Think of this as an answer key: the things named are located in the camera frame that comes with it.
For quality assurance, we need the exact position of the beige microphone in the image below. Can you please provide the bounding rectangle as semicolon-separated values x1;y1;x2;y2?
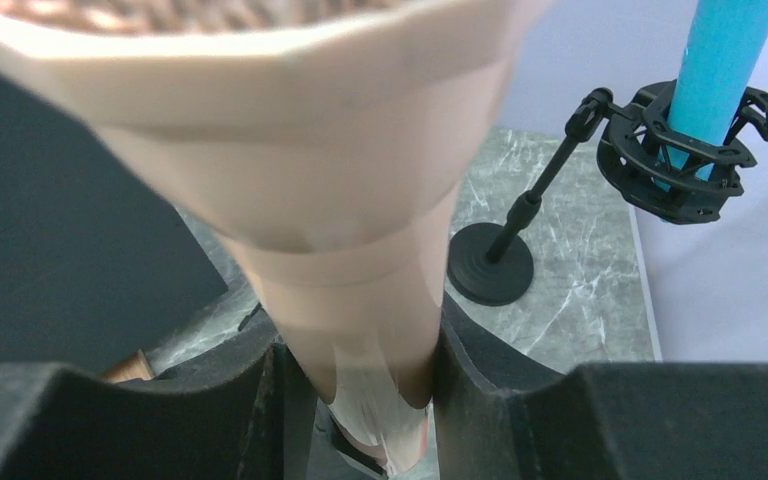
0;1;548;474

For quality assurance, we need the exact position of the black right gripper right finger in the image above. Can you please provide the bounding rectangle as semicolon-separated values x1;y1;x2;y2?
434;299;768;479

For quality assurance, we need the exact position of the blue microphone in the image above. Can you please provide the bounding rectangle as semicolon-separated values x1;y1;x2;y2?
667;0;768;146

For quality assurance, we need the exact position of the wooden board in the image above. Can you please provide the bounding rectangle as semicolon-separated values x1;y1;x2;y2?
101;350;154;383

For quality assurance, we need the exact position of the dark blue-edged network switch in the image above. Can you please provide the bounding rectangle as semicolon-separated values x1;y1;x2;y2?
0;78;227;373

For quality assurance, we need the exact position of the black round-base shock-mount stand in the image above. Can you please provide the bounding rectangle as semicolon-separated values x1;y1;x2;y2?
447;81;768;306

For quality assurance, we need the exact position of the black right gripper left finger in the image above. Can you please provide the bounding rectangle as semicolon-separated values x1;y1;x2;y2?
0;326;316;479

